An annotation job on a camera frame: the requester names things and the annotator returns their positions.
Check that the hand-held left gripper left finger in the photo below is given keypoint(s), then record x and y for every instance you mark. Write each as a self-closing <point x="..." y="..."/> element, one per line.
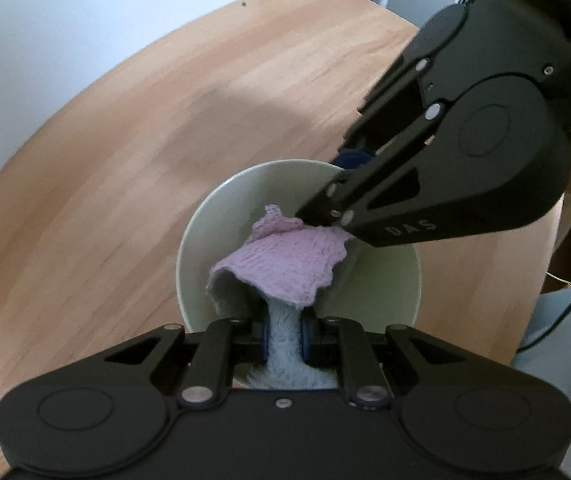
<point x="264" y="337"/>

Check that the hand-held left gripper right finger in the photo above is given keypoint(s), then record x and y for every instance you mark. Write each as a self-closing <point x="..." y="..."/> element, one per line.
<point x="306" y="340"/>

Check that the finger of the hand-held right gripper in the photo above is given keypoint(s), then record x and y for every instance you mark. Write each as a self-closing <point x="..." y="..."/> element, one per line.
<point x="395" y="90"/>
<point x="390" y="195"/>

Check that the blue and pink cloth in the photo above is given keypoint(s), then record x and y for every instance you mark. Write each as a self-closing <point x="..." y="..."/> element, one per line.
<point x="290" y="270"/>

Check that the pale green bowl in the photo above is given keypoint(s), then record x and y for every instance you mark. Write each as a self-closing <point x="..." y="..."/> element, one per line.
<point x="200" y="240"/>

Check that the light blue fabric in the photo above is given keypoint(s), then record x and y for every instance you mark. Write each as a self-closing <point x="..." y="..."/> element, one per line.
<point x="560" y="360"/>

